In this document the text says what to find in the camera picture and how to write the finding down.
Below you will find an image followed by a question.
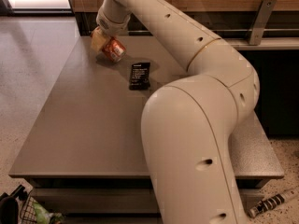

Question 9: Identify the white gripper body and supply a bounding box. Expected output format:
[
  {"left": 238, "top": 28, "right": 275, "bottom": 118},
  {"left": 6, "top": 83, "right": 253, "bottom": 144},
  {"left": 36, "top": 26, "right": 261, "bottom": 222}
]
[{"left": 96, "top": 8, "right": 130, "bottom": 36}]

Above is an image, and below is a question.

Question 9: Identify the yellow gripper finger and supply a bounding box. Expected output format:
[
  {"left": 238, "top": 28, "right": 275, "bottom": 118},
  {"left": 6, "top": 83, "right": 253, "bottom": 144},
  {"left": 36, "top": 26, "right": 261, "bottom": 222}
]
[{"left": 91, "top": 27, "right": 111, "bottom": 52}]

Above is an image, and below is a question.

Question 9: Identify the orange soda can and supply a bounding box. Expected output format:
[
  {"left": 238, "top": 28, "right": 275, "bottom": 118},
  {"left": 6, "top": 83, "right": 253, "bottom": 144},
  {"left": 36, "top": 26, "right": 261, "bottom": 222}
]
[{"left": 101, "top": 37, "right": 126, "bottom": 63}]

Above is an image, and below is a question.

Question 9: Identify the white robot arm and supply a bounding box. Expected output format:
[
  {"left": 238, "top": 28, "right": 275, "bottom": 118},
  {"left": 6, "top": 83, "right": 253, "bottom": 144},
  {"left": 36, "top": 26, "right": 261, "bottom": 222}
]
[{"left": 96, "top": 0, "right": 260, "bottom": 224}]

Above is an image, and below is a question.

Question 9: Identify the black snack bar wrapper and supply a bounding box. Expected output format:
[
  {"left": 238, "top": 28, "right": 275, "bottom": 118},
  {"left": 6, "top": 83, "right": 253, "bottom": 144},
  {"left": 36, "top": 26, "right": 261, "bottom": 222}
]
[{"left": 129, "top": 63, "right": 150, "bottom": 91}]

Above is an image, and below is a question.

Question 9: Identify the grey table drawer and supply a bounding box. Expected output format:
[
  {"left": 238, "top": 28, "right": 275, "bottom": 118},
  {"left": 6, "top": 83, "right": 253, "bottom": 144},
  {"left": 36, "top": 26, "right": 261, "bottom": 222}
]
[{"left": 30, "top": 188, "right": 264, "bottom": 215}]

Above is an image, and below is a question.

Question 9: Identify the green bag in basket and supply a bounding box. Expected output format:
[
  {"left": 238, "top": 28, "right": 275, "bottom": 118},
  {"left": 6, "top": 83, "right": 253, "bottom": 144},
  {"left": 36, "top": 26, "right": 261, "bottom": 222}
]
[{"left": 33, "top": 202, "right": 64, "bottom": 224}]

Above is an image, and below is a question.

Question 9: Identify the black object bottom left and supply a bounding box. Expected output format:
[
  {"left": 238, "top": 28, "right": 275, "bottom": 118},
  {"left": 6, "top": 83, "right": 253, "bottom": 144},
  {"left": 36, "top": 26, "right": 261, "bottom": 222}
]
[{"left": 0, "top": 185, "right": 28, "bottom": 224}]

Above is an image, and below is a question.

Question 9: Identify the black white striped tube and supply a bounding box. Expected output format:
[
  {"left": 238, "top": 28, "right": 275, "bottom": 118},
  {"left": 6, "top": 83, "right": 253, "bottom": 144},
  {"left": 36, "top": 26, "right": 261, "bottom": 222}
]
[{"left": 247, "top": 187, "right": 299, "bottom": 218}]

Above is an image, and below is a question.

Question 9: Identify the right metal bracket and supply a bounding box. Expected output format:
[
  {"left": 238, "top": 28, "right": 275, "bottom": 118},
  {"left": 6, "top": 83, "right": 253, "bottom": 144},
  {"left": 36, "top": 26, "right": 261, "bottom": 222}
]
[{"left": 248, "top": 0, "right": 277, "bottom": 46}]

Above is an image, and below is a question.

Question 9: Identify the black wire basket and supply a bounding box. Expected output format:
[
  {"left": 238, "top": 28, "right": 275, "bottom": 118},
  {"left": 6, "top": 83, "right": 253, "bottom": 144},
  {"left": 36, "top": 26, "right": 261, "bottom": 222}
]
[{"left": 19, "top": 192, "right": 37, "bottom": 224}]

